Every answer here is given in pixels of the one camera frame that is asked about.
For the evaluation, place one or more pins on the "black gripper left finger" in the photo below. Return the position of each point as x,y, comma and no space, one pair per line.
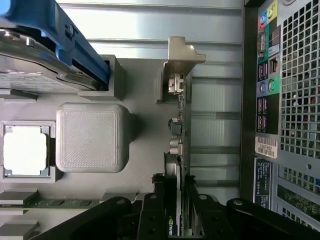
152,217

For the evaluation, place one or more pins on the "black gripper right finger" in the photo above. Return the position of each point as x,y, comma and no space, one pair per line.
212,220

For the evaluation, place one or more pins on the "grey 3D-printed parts rack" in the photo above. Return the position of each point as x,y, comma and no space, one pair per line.
147,130

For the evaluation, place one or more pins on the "white barcode sticker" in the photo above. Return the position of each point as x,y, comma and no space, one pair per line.
267,147

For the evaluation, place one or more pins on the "green RAM stick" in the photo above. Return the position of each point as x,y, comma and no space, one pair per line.
62,202

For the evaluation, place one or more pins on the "computer case rear panel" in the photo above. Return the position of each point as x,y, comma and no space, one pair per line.
297,105

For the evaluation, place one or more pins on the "silver CPU chip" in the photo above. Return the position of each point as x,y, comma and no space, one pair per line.
25,150

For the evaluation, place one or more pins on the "silver hard disk drive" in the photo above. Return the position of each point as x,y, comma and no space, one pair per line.
27,72

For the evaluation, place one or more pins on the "blue disk carrier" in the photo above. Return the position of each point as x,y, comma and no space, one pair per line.
75,35

